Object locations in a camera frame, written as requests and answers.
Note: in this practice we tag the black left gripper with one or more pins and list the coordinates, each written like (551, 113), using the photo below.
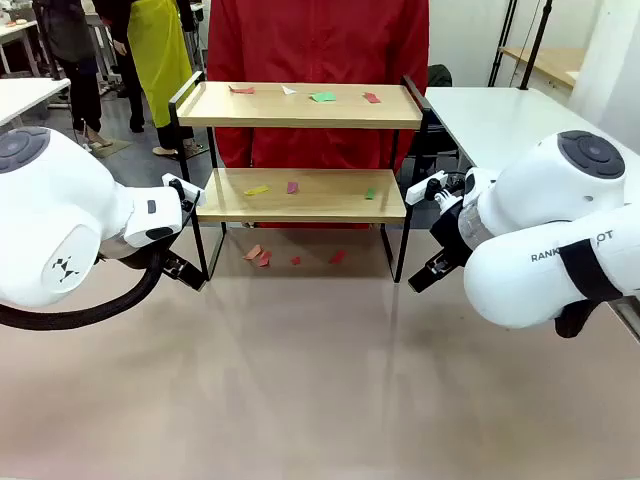
(132, 254)

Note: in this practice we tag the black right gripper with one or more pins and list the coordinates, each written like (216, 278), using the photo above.
(452, 235)

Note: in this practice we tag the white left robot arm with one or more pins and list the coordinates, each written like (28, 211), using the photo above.
(50, 200)

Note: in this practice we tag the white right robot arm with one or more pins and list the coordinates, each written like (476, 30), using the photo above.
(525, 280)

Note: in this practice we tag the orange paper scrap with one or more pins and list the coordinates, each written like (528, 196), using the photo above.
(252, 252)

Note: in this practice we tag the small green paper scrap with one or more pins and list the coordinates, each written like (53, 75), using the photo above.
(370, 193)

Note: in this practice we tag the yellow paper scrap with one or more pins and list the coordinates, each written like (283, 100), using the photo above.
(257, 190)

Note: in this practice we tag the magenta paper scrap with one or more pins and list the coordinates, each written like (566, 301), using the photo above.
(292, 187)

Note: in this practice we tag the grey floor mat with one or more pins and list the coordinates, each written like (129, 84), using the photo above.
(112, 146)

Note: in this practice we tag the black chair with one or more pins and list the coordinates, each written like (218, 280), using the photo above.
(440, 77)

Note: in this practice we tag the large green paper scrap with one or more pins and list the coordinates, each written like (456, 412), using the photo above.
(322, 97)

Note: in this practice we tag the white paper scrap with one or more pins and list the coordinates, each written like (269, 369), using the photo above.
(288, 90)

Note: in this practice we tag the thin black tripod stand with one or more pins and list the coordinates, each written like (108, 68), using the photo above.
(500, 55)

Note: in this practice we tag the person in yellow apron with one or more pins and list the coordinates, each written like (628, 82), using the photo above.
(160, 50)

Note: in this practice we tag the black clamp pole stand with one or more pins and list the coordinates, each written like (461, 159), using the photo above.
(59, 78)

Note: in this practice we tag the light wooden table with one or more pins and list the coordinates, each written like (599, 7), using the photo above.
(550, 62)

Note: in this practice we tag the thick black pole stand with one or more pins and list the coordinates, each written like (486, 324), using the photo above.
(535, 50)

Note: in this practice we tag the small white table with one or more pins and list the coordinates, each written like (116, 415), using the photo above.
(25, 95)

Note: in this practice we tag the person in red jacket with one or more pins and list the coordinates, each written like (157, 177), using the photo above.
(320, 45)

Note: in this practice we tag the person in dark clothes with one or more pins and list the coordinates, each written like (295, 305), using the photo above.
(75, 30)

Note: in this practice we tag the white background workbench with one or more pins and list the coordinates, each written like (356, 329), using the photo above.
(15, 30)

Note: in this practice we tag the right camera mount bracket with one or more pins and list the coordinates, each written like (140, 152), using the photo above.
(450, 192)

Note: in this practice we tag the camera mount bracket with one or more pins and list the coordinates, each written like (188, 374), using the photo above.
(450, 192)
(180, 192)

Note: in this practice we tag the left camera mount bracket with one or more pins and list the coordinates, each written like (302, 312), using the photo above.
(180, 192)

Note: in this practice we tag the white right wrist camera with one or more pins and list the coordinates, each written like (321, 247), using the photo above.
(424, 188)

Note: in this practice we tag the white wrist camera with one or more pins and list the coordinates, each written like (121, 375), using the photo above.
(190, 190)
(424, 188)

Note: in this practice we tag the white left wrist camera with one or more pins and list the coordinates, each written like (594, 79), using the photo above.
(190, 190)

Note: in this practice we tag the two-tier wooden shelf black frame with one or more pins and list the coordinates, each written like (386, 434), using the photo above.
(300, 120)

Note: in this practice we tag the aluminium frame rail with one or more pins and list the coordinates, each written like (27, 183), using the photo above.
(631, 315)

